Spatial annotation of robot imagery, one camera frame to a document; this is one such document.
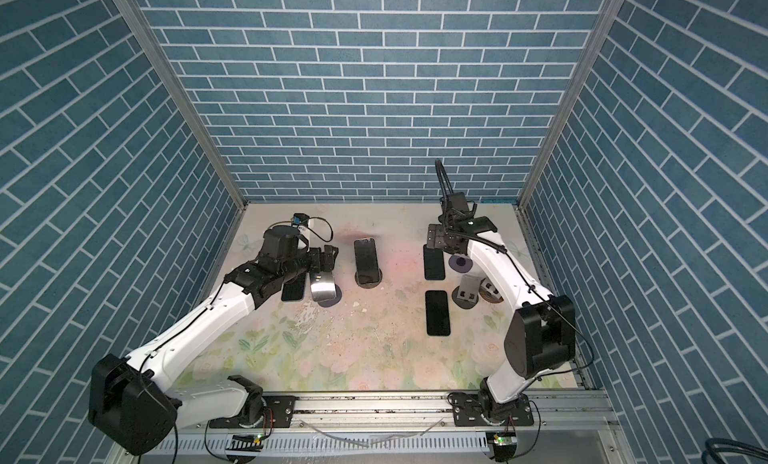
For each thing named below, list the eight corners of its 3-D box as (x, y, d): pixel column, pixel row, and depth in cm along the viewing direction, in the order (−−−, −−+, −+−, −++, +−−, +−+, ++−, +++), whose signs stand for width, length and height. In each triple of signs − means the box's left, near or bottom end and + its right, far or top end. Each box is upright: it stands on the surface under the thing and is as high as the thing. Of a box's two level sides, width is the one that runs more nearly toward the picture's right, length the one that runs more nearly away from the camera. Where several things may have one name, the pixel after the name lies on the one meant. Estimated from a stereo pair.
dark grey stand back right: (453, 308, 94) (456, 300, 90) (450, 282, 100) (452, 273, 96) (482, 308, 94) (486, 300, 90) (477, 282, 100) (481, 273, 96)
